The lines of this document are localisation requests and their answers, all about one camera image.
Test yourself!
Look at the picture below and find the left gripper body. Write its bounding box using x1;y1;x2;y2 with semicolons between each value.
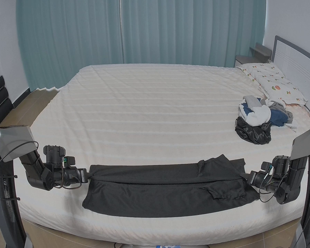
72;167;90;185

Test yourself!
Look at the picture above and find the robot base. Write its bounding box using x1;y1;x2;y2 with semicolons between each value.
124;244;202;248

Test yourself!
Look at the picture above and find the bed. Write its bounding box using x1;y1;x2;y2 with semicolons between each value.
13;35;310;245

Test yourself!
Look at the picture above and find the black shiny garment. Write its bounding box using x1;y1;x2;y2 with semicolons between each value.
235;116;272;145

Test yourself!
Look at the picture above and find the white printed pillow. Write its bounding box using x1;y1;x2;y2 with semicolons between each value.
236;62;308;105

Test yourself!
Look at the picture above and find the blue-green curtain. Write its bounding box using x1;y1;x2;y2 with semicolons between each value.
120;0;267;68
16;0;124;90

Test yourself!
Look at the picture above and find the black T-shirt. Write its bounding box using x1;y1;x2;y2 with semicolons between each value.
82;154;260;218

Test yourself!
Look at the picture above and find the pile of clothes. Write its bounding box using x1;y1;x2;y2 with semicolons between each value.
238;95;297;133

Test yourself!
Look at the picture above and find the black cable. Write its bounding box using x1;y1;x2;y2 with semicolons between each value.
0;141;39;181

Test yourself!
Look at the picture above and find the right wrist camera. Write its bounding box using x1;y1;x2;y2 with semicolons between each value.
260;162;273;174

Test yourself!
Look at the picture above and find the grey bedside table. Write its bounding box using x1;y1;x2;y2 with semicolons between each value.
235;42;272;68

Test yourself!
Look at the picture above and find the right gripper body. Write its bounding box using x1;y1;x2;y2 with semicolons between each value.
247;171;270;191

